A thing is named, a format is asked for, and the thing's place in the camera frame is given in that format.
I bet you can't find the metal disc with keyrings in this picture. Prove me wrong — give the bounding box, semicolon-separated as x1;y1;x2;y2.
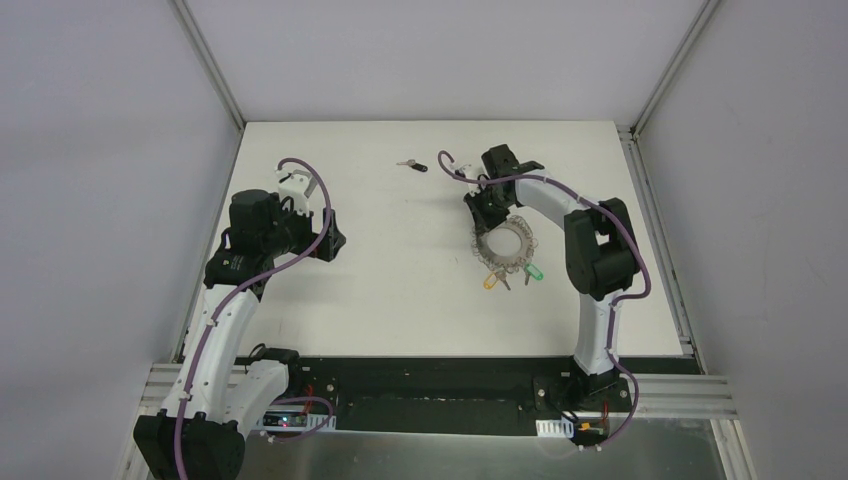
472;215;538;273

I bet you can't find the black-headed key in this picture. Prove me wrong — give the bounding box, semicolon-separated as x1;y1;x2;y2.
398;159;428;172

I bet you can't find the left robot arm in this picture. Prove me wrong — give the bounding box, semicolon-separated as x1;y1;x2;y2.
133;189;346;479

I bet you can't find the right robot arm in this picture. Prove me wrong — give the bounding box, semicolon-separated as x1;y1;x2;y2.
463;144;644;410

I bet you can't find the green key tag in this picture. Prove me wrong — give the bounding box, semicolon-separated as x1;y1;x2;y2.
523;263;544;286

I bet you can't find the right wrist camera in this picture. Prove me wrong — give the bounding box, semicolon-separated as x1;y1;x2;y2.
454;164;488;196

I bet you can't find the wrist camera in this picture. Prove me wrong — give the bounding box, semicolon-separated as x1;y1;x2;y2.
454;164;488;196
276;169;317;217

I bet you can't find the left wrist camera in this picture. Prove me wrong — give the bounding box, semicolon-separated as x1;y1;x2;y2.
276;169;317;217

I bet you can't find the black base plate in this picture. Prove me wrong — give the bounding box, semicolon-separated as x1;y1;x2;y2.
245;356;700;439

